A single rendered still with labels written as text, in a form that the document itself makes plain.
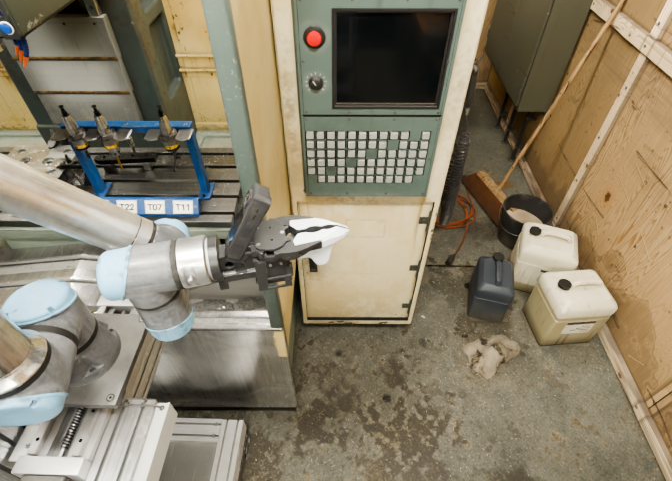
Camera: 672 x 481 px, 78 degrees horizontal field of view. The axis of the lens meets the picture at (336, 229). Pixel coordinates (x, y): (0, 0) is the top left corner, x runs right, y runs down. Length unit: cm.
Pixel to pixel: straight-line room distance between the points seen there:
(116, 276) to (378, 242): 130
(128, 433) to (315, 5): 110
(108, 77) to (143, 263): 174
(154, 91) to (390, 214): 131
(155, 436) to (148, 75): 166
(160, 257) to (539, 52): 275
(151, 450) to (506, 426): 166
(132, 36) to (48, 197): 154
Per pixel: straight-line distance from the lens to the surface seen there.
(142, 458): 108
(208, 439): 197
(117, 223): 76
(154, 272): 63
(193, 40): 252
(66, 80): 242
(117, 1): 218
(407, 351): 234
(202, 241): 63
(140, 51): 223
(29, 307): 96
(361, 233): 174
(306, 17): 122
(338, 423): 216
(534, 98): 323
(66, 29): 228
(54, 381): 90
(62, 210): 75
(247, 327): 148
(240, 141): 91
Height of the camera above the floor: 204
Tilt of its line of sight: 46 degrees down
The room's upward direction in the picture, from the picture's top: straight up
